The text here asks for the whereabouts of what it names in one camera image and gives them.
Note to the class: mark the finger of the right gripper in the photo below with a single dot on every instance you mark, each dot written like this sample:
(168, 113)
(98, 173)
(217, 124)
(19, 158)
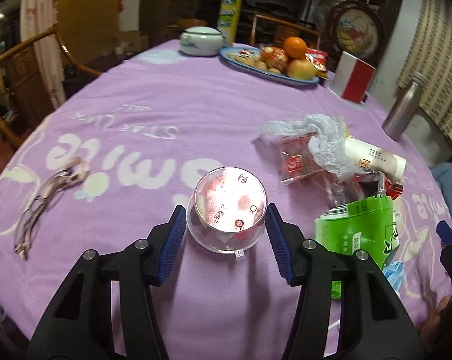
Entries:
(444, 232)

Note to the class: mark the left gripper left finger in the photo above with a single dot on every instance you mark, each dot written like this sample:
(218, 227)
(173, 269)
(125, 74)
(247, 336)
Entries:
(77, 322)

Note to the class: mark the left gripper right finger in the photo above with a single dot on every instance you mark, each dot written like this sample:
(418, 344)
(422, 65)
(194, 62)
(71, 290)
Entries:
(373, 323)

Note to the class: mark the green snack bag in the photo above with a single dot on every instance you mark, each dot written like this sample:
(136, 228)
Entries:
(366, 224)

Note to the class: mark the clear plastic jelly cup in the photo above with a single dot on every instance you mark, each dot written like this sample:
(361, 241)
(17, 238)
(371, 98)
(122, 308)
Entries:
(226, 213)

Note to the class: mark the blue face mask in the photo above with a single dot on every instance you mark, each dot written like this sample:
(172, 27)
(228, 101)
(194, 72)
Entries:
(394, 273)

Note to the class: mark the red foil snack wrapper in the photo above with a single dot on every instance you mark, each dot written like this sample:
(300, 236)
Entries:
(377, 184)

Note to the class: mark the crushed white paper cup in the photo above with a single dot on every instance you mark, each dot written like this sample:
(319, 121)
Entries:
(371, 157)

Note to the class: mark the steel water bottle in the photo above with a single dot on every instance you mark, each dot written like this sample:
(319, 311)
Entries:
(405, 107)

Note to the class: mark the dark-framed eyeglasses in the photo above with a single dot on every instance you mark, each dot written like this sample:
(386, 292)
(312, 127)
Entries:
(70, 175)

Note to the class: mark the crumpled clear plastic bag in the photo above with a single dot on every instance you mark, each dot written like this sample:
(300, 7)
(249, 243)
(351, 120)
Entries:
(311, 146)

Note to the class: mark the purple printed tablecloth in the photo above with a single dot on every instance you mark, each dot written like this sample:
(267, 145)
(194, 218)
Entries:
(149, 129)

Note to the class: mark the red white tissue box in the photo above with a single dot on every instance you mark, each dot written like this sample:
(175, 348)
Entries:
(352, 78)

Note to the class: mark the beige checkered curtain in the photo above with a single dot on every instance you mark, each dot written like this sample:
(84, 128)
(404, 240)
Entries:
(430, 54)

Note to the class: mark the wooden round-back armchair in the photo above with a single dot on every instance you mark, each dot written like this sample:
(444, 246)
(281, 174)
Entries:
(27, 81)

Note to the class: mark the red candy packet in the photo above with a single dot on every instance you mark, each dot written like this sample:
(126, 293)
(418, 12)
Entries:
(319, 60)

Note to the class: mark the yellow red apple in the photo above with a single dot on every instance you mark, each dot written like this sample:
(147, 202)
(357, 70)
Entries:
(301, 69)

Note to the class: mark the orange fruit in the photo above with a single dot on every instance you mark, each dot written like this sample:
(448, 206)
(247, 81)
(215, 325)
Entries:
(295, 47)

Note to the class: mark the wrapped red apple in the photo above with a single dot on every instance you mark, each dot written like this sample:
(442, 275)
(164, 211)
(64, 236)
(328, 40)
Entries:
(275, 58)

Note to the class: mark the blue oval fruit plate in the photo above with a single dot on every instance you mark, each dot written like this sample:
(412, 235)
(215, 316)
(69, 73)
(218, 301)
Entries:
(248, 59)

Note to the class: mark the far wooden chair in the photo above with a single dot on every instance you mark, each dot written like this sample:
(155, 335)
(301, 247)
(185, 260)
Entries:
(283, 30)

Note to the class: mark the white ceramic lidded jar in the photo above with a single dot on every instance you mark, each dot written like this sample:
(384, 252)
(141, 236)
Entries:
(201, 41)

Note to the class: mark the yellow green canister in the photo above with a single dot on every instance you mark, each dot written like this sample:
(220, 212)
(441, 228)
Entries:
(229, 13)

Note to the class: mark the red white floral curtain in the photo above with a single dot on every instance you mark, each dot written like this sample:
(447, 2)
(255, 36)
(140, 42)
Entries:
(36, 16)

